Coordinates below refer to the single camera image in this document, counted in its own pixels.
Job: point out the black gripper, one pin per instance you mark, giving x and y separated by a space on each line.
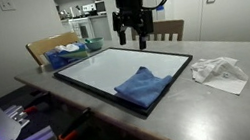
131 1

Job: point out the blue microfibre cloth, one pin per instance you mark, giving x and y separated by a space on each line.
143 87

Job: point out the black framed whiteboard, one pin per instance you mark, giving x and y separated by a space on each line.
104 66

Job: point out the green bowl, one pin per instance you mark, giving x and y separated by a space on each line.
96 45

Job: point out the dark brown wooden chair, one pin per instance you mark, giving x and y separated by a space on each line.
168 26

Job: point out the microwave oven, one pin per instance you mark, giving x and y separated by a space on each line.
100 7

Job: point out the small green block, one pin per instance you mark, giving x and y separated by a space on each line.
87 41

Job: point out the white countertop appliance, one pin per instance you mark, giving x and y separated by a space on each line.
89 8

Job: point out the white kitchen oven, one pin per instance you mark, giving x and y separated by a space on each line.
81 28

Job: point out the white tissue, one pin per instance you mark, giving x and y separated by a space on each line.
67 48

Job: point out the blue tissue box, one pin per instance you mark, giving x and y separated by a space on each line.
56 61

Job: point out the light wooden chair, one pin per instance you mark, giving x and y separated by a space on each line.
46 44

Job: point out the crumpled white paper towel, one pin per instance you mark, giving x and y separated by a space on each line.
220 75

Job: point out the silver metal bracket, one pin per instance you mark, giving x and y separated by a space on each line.
15 114

